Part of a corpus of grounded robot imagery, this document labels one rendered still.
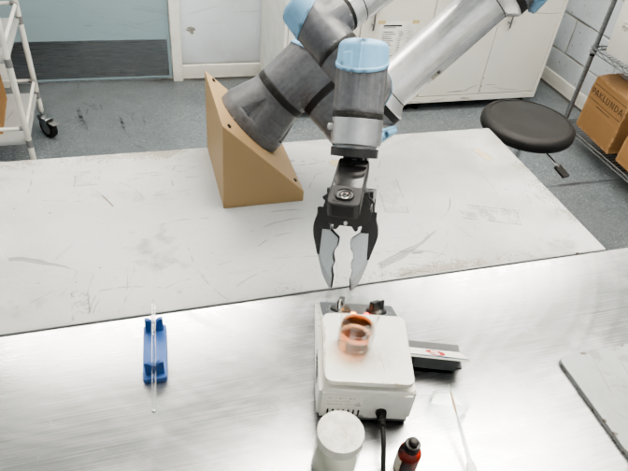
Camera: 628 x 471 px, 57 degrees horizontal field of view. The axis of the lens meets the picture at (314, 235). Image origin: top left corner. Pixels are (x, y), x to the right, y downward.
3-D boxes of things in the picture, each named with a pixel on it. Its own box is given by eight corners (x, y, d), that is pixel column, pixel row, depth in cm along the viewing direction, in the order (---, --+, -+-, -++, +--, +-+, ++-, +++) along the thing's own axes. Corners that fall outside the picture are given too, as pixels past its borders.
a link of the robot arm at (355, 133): (380, 119, 81) (323, 115, 82) (378, 152, 82) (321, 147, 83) (385, 121, 88) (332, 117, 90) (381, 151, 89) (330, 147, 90)
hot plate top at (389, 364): (321, 315, 84) (322, 311, 84) (403, 320, 85) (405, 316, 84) (323, 385, 75) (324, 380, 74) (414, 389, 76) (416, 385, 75)
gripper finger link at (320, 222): (339, 257, 88) (351, 202, 87) (337, 259, 87) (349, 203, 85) (310, 249, 89) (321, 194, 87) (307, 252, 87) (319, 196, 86)
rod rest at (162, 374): (144, 330, 89) (141, 314, 87) (166, 328, 90) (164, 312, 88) (143, 384, 82) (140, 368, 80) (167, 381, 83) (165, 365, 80)
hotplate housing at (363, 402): (313, 312, 95) (318, 278, 90) (392, 317, 96) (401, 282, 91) (314, 435, 78) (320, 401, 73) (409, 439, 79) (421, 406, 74)
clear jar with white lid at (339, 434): (364, 477, 74) (374, 443, 69) (322, 493, 72) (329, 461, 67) (343, 436, 78) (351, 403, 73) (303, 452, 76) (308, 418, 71)
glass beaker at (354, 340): (373, 335, 82) (382, 295, 76) (371, 366, 77) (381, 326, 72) (331, 328, 82) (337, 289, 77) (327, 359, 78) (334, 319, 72)
